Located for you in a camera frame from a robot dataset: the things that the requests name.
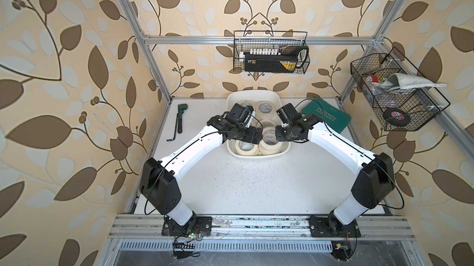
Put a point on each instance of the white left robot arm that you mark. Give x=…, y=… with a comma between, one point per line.
x=161, y=177

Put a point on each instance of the black wire basket rear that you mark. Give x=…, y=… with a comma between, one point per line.
x=268, y=42

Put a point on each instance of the grey cloth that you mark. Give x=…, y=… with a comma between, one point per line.
x=399, y=81

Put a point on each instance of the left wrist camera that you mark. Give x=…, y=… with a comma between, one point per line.
x=239, y=115

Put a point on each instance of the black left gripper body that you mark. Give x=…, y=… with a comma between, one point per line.
x=249, y=136

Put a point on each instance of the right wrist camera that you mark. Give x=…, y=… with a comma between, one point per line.
x=287, y=112

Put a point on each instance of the black wire basket right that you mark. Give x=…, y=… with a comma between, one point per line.
x=422, y=104

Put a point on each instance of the white plastic storage box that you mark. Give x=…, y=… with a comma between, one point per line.
x=255, y=97

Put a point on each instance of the black round disc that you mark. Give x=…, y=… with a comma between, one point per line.
x=396, y=117

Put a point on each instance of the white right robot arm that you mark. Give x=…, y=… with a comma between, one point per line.
x=374, y=180

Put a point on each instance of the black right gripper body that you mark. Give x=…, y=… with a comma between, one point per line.
x=284, y=134

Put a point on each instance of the green pipe wrench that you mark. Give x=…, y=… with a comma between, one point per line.
x=181, y=109

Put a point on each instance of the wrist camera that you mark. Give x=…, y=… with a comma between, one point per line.
x=239, y=115
x=287, y=112

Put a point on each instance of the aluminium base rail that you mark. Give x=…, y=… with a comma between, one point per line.
x=263, y=227

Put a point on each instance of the green tool case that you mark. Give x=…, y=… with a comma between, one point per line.
x=333, y=117

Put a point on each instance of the black wire basket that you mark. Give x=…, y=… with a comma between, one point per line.
x=422, y=104
x=268, y=42

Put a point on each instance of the black yellow box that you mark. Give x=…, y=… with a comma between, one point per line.
x=270, y=63

